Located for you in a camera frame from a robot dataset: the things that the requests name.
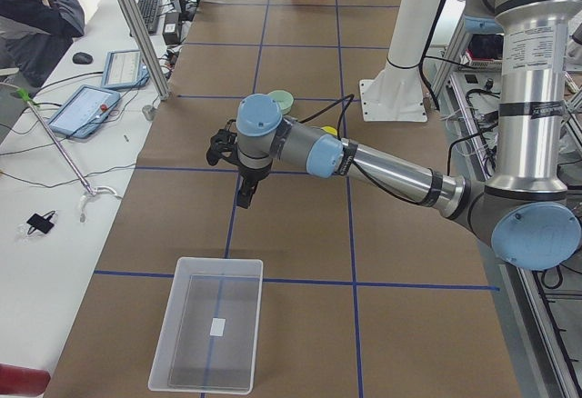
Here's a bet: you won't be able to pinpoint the far teach pendant tablet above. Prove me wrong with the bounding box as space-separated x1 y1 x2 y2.
101 50 149 90

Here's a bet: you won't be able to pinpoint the yellow plastic cup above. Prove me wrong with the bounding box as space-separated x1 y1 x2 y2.
322 126 338 138

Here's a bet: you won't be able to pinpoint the mint green bowl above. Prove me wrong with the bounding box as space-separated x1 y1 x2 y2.
267 89 295 115

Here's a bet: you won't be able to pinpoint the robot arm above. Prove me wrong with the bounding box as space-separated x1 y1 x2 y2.
234 0 581 271

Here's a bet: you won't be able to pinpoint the reacher grabber stick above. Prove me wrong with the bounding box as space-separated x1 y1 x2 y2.
16 88 123 223

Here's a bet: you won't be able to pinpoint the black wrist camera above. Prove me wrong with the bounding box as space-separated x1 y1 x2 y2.
206 119 239 166

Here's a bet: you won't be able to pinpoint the clear plastic box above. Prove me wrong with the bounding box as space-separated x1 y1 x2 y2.
148 257 264 395

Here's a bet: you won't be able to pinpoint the black computer mouse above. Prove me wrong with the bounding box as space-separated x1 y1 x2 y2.
72 52 94 65

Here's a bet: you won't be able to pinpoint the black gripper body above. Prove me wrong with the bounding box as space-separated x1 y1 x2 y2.
238 162 271 190

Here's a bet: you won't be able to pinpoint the aluminium frame post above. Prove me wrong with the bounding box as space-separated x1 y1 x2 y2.
117 0 170 101

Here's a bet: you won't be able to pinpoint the near teach pendant tablet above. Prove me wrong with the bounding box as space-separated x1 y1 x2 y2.
48 85 121 139

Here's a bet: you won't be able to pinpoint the teach pendant tablet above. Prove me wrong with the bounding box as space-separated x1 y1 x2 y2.
101 50 149 90
48 85 121 139

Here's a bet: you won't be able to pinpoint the seated person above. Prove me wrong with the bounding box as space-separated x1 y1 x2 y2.
1 0 85 88

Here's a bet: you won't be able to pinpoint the black power adapter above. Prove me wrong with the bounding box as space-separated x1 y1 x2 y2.
162 12 182 45

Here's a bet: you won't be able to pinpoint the small black card device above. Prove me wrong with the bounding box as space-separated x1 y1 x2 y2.
26 210 56 236

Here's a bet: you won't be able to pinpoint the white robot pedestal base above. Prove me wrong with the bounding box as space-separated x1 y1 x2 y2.
359 0 445 123

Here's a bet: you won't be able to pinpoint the black keyboard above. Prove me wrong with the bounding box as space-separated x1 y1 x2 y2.
137 0 162 35

